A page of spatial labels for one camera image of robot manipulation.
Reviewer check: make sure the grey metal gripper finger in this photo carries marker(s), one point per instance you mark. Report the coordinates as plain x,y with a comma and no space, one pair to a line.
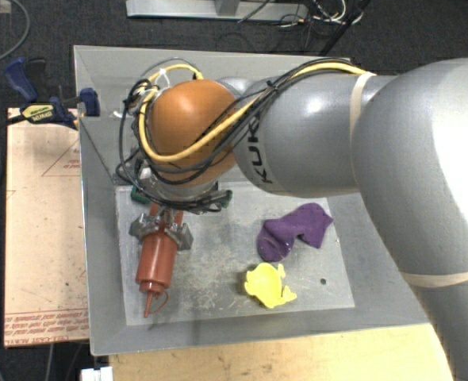
181,236
143,226

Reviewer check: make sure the brown cardboard board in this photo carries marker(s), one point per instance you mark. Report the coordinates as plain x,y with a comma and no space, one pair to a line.
43,228

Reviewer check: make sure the red-brown squeeze bottle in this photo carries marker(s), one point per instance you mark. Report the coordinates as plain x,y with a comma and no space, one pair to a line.
156,258

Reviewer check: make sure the purple cloth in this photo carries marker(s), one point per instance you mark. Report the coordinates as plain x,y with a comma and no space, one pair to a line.
293,230

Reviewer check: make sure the yellow toy animal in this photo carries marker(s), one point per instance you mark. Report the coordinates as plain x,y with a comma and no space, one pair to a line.
267,284

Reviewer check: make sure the grey metal bin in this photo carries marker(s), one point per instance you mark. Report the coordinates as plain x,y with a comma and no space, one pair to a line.
218,252

